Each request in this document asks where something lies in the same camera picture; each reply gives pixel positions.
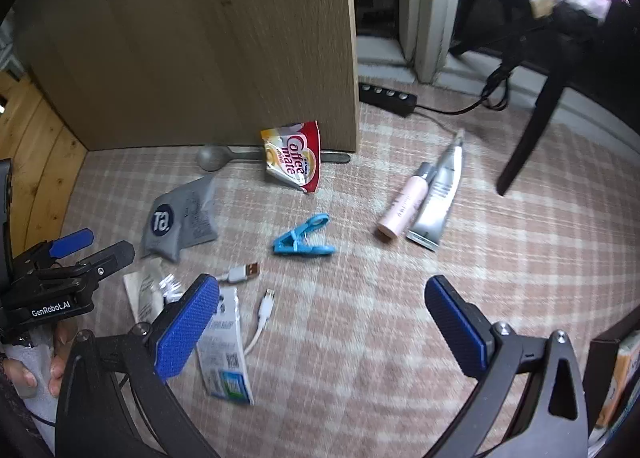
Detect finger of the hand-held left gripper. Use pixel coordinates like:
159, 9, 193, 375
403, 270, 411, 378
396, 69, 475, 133
47, 228, 96, 259
65, 240, 136, 285

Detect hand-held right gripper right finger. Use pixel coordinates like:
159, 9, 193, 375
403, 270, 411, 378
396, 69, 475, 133
424, 275, 588, 458

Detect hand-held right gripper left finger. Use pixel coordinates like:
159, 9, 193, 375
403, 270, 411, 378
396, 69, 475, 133
55, 274, 221, 458

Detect white packet blue label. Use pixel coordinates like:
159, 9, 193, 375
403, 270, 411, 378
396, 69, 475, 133
195, 285, 255, 406

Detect small clear wrapper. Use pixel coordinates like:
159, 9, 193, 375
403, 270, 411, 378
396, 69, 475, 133
123, 258, 183, 323

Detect grey foil packet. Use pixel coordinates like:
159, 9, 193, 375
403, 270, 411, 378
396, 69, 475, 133
140, 174, 218, 263

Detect white usb cable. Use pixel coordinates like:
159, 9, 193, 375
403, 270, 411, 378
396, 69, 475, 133
215, 262, 277, 354

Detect pink cosmetic tube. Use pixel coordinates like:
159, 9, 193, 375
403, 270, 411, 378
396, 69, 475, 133
377, 162, 437, 242

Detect silver cosmetic tube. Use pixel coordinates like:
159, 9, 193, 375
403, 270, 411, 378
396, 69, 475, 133
406, 130, 466, 253

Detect blue plastic clip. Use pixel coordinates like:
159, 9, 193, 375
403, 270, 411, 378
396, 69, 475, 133
272, 213, 336, 257

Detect black storage box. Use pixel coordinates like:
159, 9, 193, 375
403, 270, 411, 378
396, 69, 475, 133
587, 323, 640, 458

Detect red white creamer packet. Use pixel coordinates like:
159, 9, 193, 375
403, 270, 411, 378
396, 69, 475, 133
260, 121, 322, 195

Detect person's left hand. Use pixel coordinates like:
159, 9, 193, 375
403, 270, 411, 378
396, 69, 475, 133
0, 325, 76, 399

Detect pink plaid tablecloth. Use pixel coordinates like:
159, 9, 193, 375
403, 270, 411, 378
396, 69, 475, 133
65, 78, 640, 458

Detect pine wood board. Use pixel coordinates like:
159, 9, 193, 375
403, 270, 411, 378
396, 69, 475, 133
0, 70, 88, 259

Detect grey metal spoon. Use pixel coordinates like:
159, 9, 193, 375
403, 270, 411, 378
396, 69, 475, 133
196, 144, 352, 173

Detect orange packet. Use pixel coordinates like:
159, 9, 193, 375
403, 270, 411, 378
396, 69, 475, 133
597, 343, 640, 429

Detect black chair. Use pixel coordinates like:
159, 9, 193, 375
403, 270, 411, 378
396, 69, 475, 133
450, 0, 616, 196

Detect light wooden cabinet panel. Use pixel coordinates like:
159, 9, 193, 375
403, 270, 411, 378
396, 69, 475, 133
10, 0, 358, 153

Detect black power strip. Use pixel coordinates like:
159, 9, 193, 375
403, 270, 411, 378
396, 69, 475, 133
359, 82, 418, 117

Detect black power cable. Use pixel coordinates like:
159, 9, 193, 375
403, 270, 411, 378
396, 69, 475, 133
415, 58, 521, 115

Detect white window frame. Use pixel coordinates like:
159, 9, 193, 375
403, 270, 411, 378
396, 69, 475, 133
400, 0, 468, 84

